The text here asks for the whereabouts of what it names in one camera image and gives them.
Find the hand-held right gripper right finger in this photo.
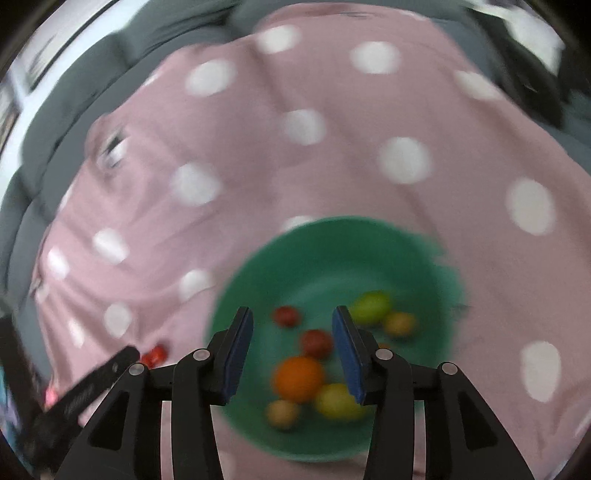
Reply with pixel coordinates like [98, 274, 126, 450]
[332, 305, 536, 480]

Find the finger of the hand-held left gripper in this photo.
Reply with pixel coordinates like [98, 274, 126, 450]
[99, 346, 141, 391]

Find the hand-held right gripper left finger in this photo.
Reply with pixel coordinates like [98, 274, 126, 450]
[55, 305, 254, 480]

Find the large red tomato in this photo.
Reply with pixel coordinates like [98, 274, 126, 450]
[300, 329, 334, 360]

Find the yellow-green fruit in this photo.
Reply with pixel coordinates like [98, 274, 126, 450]
[315, 383, 365, 421]

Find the orange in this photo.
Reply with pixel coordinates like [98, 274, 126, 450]
[272, 356, 325, 403]

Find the green apple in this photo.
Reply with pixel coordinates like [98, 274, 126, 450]
[349, 291, 392, 325]

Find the small tan fruit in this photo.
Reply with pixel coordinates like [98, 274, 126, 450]
[383, 312, 416, 337]

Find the small yellow fruit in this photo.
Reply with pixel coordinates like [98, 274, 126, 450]
[266, 400, 301, 430]

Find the green plastic bowl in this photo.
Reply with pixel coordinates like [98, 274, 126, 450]
[205, 216, 465, 463]

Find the pink polka dot blanket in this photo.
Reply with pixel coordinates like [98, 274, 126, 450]
[28, 4, 591, 480]

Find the dark cloth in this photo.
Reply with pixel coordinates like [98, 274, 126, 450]
[503, 41, 573, 130]

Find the white cloth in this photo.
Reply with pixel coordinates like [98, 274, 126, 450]
[466, 0, 566, 75]

